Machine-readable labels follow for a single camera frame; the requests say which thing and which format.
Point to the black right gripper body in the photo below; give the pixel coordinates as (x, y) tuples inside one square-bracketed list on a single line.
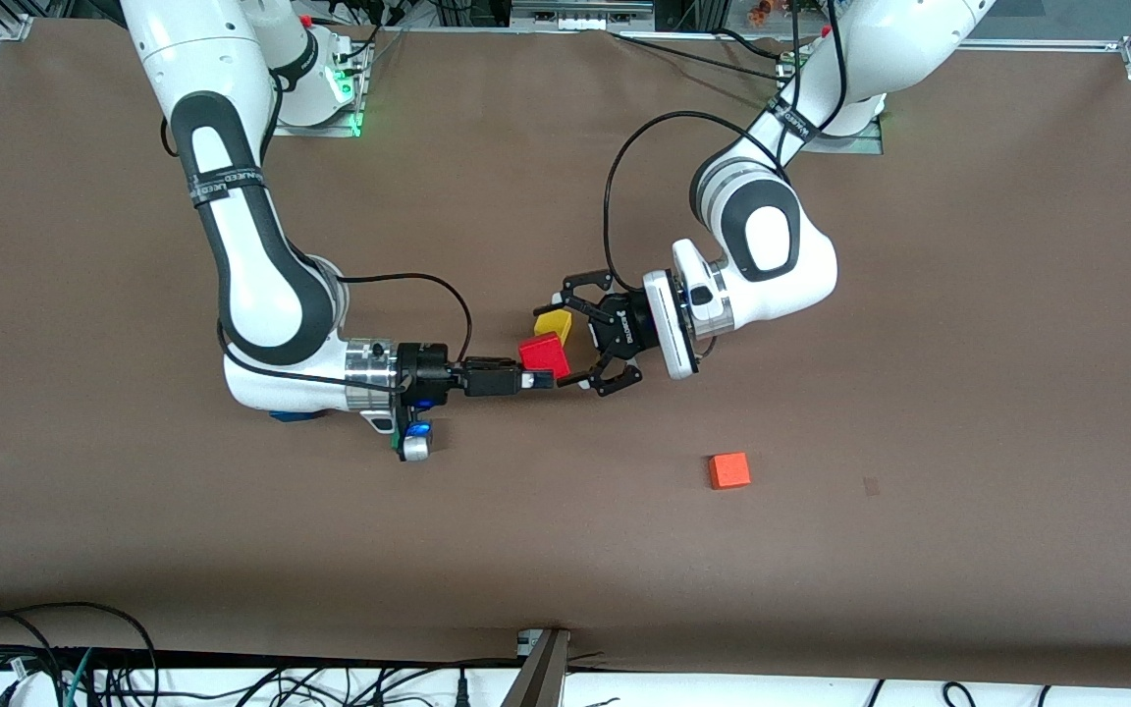
[(427, 378)]

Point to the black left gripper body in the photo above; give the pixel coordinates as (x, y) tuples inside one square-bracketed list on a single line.
[(622, 335)]

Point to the red cube block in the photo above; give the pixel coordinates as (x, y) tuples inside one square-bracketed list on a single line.
[(544, 355)]

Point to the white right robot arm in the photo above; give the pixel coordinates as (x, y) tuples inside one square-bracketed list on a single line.
[(251, 275)]

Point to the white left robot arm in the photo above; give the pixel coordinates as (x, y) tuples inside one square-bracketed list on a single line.
[(772, 265)]

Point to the yellow cube block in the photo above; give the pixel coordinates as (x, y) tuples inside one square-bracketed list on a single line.
[(554, 324)]

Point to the blue cube block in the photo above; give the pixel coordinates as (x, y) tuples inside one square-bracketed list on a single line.
[(296, 416)]

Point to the orange cube block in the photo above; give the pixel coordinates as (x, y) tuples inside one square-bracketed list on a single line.
[(729, 470)]

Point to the orange background object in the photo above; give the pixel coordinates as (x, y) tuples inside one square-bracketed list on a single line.
[(760, 10)]

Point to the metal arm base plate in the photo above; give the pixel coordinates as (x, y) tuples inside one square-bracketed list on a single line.
[(345, 126), (860, 145)]

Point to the black table edge rail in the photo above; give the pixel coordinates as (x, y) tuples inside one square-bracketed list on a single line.
[(232, 658)]

